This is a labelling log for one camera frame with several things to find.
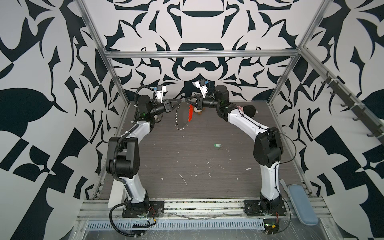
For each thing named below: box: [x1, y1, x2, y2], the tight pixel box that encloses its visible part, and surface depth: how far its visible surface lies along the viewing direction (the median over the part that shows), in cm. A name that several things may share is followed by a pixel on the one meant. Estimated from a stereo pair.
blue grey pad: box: [287, 184, 319, 226], surface depth 75 cm
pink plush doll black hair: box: [238, 104, 256, 118], surface depth 109 cm
